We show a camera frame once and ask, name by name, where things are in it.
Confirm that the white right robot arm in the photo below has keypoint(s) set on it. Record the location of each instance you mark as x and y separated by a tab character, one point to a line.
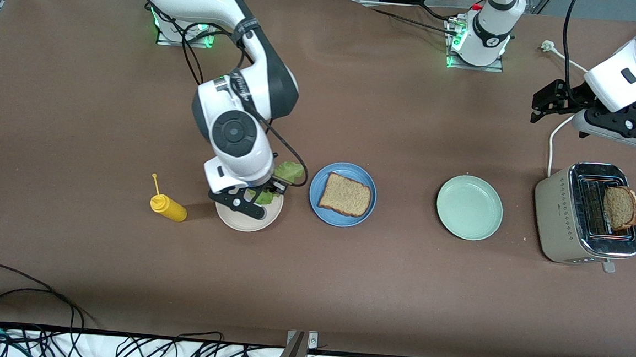
232	134

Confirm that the green lettuce leaf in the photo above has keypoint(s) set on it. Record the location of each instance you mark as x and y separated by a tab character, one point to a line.
291	171

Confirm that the green round plate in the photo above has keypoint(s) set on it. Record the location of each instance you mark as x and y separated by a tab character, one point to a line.
469	207

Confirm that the yellow squeeze bottle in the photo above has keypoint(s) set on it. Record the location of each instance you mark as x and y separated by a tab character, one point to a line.
170	208

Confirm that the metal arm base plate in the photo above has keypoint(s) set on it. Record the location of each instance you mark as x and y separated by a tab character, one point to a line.
166	43
471	68

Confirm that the beige chrome toaster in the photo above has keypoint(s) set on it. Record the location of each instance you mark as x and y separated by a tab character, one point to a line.
556	215

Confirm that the brown bread slice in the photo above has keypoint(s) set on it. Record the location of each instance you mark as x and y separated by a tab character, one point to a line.
345	195
622	208

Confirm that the blue round plate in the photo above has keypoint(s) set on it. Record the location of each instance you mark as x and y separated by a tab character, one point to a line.
341	221

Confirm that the grey metal bracket plate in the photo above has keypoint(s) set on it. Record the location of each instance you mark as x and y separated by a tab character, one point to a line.
312	341

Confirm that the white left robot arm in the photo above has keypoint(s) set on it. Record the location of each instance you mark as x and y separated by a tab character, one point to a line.
493	29

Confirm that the beige round plate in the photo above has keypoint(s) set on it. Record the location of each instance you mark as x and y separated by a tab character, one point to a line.
243	223

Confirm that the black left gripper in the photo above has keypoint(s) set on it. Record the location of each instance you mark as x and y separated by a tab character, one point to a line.
567	98

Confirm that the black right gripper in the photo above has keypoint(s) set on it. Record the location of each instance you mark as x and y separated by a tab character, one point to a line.
272	184

